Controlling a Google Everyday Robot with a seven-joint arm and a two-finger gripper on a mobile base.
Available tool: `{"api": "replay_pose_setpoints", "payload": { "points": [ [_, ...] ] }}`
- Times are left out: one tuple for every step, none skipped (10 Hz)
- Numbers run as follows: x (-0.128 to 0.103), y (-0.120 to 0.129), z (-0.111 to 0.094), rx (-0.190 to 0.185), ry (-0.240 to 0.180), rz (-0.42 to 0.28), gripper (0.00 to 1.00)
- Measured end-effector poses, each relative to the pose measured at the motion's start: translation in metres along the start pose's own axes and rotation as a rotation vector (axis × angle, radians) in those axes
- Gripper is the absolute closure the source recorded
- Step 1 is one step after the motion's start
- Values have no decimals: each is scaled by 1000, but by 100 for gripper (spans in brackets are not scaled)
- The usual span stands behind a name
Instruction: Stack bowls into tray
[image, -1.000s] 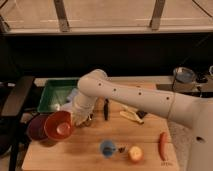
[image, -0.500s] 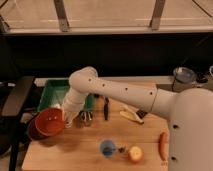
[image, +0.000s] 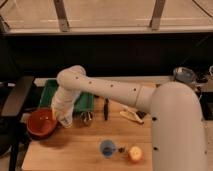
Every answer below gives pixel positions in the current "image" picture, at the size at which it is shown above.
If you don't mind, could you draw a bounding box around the orange red bowl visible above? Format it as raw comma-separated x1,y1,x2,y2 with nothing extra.
27,108,57,132

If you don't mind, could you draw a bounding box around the dark purple bowl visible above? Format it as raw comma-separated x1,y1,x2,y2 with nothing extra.
28,129,55,140

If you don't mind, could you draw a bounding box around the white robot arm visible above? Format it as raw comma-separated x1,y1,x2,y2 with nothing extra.
52,65,208,171

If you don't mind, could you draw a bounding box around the green plastic tray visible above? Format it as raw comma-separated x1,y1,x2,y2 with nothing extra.
39,80,94,113

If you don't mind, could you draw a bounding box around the small metal cup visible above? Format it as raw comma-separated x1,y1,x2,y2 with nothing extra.
80,111,93,126

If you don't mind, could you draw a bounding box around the yellow banana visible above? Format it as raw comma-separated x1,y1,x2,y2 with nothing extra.
120,110,144,124

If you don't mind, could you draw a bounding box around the black rectangular block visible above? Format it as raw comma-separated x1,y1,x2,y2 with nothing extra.
136,111,147,119

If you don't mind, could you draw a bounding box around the white measuring cup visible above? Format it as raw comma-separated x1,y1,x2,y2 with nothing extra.
59,114,73,128

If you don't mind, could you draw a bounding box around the blue cup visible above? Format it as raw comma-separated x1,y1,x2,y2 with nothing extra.
99,140,116,158

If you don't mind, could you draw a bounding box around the small dark object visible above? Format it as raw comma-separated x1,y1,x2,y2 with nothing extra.
118,146,126,153

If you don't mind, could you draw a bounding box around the red yellow apple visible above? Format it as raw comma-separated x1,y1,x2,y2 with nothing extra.
128,146,144,163

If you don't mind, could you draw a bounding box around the metal bowl on shelf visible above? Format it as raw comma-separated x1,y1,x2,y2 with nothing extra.
173,67,196,84

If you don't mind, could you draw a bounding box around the black chair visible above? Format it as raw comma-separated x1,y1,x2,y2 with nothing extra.
0,76,35,171

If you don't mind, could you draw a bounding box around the black handled tool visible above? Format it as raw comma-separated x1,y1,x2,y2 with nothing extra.
104,98,109,121

